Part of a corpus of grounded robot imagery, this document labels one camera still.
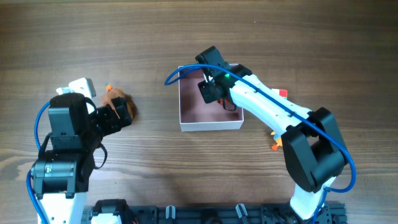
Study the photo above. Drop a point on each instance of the brown plush toy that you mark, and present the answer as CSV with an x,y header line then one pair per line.
x,y
112,93

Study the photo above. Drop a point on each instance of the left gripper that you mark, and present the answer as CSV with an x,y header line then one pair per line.
x,y
113,119

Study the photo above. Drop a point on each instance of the red toy truck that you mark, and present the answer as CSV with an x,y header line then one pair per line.
x,y
223,101

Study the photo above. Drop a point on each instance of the yellow toy duck blue hat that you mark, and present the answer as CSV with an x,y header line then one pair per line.
x,y
276,143

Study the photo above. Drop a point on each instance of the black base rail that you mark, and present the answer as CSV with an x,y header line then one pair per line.
x,y
118,211

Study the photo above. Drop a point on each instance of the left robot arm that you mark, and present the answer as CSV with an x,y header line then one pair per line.
x,y
59,179

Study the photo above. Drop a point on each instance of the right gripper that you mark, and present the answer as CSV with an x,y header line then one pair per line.
x,y
208,92

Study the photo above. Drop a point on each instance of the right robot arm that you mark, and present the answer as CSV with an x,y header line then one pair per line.
x,y
311,140

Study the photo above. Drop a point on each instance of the white box pink interior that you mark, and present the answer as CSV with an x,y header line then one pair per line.
x,y
196,115

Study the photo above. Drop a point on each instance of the small colourful puzzle cube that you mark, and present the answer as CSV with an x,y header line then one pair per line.
x,y
281,92

